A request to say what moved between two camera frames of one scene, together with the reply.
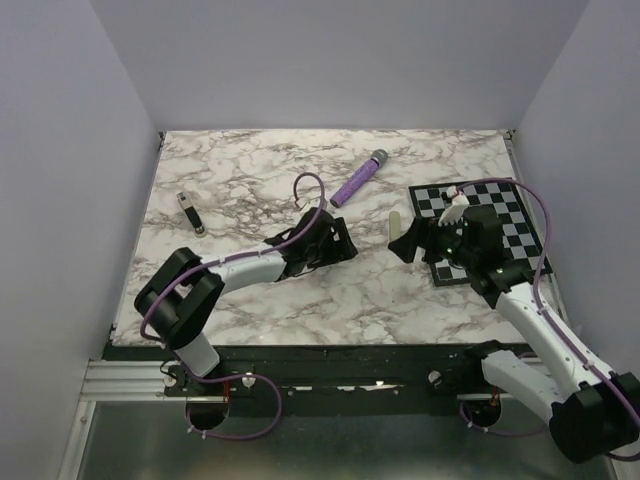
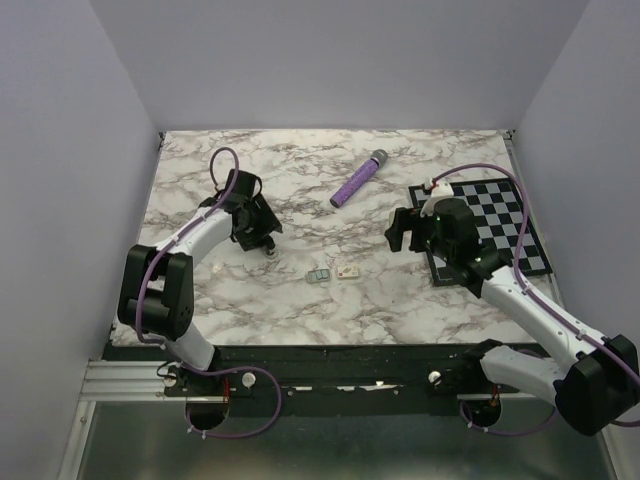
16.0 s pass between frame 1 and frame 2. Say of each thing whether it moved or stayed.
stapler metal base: moved
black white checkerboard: stayed
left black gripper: moved
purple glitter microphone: stayed
